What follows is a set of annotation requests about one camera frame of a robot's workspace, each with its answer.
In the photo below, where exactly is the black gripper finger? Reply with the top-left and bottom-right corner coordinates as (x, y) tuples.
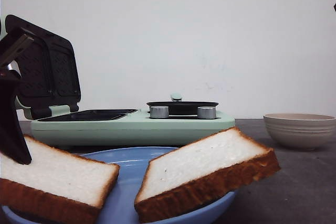
(1, 74), (32, 165)

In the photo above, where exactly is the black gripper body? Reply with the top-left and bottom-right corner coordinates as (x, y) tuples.
(1, 27), (34, 77)

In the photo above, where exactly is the mint green hinged lid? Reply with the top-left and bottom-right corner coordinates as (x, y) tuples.
(5, 15), (81, 120)

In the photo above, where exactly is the white bread slice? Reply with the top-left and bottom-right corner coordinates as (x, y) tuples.
(134, 127), (280, 223)
(1, 135), (120, 223)

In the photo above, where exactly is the beige ribbed bowl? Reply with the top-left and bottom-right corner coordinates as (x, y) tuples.
(264, 113), (335, 150)

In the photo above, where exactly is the mint green breakfast maker base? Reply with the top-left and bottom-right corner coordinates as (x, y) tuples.
(31, 110), (235, 146)

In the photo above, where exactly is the blue plate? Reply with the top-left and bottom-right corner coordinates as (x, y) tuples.
(1, 146), (238, 224)

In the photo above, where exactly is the left silver control knob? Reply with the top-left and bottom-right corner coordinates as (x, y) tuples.
(150, 105), (169, 119)

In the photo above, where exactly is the silver control knob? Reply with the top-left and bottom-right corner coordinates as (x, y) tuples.
(150, 105), (169, 119)
(197, 106), (217, 120)

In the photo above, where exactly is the black frying pan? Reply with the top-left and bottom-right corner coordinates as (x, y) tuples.
(146, 93), (219, 115)

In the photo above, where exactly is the right silver control knob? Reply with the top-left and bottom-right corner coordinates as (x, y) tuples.
(197, 106), (217, 120)

